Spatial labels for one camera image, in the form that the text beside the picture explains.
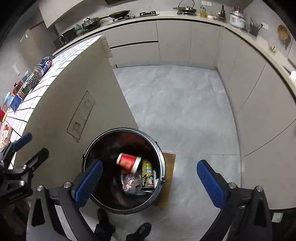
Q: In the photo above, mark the tiled kitchen island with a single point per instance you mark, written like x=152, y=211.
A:
x=69, y=92

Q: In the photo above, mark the black plastic bucket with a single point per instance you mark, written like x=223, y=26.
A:
x=108, y=148

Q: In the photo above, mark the dark glass bottle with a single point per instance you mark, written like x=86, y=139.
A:
x=223, y=13

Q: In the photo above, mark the blue drink can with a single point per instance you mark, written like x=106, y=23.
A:
x=44, y=64

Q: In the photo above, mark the green ceramic bowl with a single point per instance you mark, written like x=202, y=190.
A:
x=80, y=32

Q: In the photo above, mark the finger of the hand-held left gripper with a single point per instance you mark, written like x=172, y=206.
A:
x=23, y=140
x=37, y=160

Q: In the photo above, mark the white plate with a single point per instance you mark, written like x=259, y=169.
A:
x=293, y=76

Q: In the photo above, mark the bamboo strainer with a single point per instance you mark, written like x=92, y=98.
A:
x=283, y=32

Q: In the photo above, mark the black frying pan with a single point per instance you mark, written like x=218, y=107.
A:
x=119, y=14

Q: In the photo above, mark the bottle of orange liquid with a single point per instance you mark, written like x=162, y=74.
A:
x=203, y=12

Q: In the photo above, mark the blue paper cup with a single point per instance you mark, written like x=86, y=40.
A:
x=16, y=103

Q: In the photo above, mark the green ceramic vase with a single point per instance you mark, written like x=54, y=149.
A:
x=78, y=27

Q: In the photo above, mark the blue white patterned cup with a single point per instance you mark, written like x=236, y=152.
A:
x=26, y=76

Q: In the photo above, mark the red white carton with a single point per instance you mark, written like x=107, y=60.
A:
x=5, y=136

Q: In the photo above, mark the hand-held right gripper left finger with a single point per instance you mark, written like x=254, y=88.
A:
x=89, y=183

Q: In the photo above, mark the white rice cooker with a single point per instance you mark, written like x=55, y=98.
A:
x=237, y=19

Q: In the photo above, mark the black gas stove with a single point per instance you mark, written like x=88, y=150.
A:
x=145, y=14

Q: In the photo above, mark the white wall socket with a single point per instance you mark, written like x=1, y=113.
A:
x=206, y=2
x=265, y=26

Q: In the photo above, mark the utensil holder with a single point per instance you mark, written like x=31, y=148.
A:
x=254, y=29

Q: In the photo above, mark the person's black shoe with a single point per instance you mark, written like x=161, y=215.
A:
x=141, y=231

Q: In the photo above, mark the pink white plastic bag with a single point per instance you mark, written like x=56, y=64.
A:
x=130, y=184

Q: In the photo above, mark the beige upper cabinets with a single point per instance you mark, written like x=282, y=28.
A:
x=69, y=9

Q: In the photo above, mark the wok with lid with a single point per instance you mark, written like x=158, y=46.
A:
x=91, y=23

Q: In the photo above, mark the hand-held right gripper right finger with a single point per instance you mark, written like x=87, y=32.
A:
x=211, y=183

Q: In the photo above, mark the black microwave oven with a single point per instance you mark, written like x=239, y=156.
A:
x=66, y=38

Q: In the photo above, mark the wooden stool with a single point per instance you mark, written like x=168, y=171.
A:
x=168, y=166

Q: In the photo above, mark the red paper cup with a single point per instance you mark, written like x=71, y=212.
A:
x=127, y=162

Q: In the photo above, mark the black yellow drink can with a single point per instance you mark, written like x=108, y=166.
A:
x=22, y=89
x=147, y=173

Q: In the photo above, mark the beige refrigerator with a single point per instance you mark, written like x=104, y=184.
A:
x=32, y=48

